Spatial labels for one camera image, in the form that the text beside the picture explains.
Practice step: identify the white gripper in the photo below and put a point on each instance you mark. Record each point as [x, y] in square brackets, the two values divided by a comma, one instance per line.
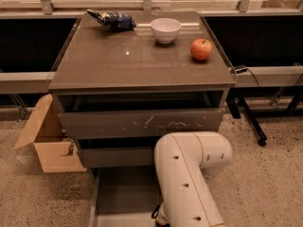
[162, 218]

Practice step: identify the white bowl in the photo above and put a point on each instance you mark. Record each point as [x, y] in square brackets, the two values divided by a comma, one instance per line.
[165, 30]

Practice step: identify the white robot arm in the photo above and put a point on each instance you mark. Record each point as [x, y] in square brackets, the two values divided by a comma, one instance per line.
[185, 162]

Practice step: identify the grey top drawer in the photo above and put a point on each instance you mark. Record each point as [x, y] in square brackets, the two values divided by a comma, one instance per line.
[139, 115]

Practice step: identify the grey drawer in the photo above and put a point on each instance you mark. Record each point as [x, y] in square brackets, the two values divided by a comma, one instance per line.
[139, 115]
[113, 152]
[125, 197]

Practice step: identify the grey bottom drawer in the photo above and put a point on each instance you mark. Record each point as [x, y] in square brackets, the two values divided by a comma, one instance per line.
[125, 197]

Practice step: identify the blue chip bag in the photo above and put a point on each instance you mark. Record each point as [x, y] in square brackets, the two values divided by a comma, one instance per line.
[116, 20]

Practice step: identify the grey middle drawer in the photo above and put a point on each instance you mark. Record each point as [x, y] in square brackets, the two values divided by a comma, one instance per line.
[113, 152]

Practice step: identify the cardboard box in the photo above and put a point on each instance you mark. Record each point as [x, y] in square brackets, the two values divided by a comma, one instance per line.
[56, 152]

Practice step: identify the grey drawer cabinet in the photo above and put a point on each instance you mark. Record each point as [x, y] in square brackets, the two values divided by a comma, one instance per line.
[101, 61]

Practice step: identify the red apple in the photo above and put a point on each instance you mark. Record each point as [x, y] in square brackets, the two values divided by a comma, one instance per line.
[201, 49]

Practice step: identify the black rolling stand leg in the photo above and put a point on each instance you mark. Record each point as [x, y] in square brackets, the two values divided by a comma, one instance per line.
[234, 106]

